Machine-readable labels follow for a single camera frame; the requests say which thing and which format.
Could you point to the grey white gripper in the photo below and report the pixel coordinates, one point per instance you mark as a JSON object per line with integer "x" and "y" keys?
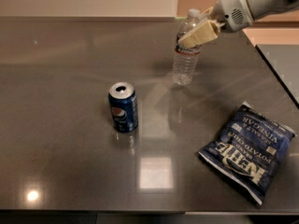
{"x": 229, "y": 9}

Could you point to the clear plastic water bottle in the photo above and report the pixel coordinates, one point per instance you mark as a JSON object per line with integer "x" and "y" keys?
{"x": 185, "y": 60}

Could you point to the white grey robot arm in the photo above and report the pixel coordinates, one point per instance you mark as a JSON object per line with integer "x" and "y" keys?
{"x": 262, "y": 8}

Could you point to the blue pepsi can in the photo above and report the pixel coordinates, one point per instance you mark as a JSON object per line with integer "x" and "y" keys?
{"x": 123, "y": 107}

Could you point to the blue kettle chips bag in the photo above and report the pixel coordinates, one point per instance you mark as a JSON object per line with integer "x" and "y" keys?
{"x": 249, "y": 150}

